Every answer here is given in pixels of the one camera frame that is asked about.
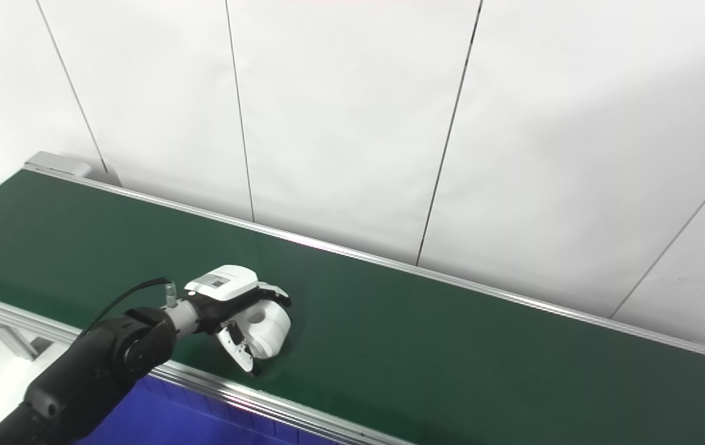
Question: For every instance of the white round plastic part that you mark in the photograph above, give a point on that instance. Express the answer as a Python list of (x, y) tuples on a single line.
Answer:
[(270, 330)]

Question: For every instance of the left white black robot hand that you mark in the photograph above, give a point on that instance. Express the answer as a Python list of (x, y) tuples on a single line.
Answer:
[(225, 290)]

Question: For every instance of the blue plastic bin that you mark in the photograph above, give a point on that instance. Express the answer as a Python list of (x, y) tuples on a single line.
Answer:
[(160, 420)]

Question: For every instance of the grey conveyor support leg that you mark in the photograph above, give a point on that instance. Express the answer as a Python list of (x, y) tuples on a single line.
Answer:
[(9, 337)]

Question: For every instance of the green conveyor belt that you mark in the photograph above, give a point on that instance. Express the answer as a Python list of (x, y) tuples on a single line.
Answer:
[(451, 346)]

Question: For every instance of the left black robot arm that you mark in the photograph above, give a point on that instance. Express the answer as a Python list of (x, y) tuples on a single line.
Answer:
[(99, 364)]

